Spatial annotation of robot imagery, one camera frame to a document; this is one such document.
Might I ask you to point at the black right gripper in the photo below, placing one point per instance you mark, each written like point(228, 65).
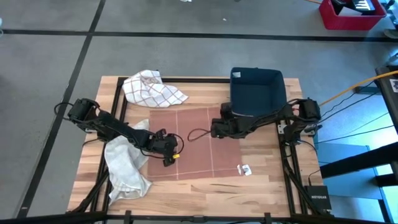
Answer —
point(230, 127)

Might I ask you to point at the black overhead beam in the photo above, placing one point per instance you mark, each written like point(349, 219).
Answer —
point(357, 161)

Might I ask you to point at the pink towel with white lines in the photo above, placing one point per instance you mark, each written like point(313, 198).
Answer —
point(192, 155)

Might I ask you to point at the black table frame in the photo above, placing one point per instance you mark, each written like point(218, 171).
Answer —
point(202, 80)

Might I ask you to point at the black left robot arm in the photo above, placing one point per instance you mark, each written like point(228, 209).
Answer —
point(115, 127)

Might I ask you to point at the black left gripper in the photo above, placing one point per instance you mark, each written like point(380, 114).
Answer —
point(163, 146)

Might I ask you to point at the red plastic crate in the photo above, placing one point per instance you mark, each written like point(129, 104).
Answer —
point(348, 23)

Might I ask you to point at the black Netgear router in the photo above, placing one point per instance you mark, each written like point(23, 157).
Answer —
point(317, 197)

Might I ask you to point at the navy blue fabric bin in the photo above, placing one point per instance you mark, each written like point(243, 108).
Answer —
point(258, 93)

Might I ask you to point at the white towel with red checks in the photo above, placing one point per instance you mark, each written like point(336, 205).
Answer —
point(149, 93)

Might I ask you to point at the white towel with beige stripes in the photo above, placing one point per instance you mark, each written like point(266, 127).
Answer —
point(124, 174)

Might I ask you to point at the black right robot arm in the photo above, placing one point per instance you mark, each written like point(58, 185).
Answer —
point(280, 119)

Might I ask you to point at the black device with white keys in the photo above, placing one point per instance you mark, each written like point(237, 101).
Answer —
point(357, 6)

